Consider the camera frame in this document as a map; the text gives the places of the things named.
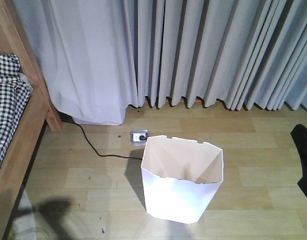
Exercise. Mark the white trash bin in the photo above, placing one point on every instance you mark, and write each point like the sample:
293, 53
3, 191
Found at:
180, 177

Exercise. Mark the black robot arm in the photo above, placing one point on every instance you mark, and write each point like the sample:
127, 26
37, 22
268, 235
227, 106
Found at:
299, 136

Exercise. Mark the silver floor power socket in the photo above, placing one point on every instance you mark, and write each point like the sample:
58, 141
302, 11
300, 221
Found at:
139, 137

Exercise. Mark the light grey curtain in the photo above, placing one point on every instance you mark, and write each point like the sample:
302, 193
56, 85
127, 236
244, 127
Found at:
100, 56

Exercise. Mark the black white checkered bedding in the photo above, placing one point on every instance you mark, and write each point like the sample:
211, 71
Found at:
15, 93

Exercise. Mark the wooden bed frame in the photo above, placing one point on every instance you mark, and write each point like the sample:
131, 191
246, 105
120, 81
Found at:
39, 110

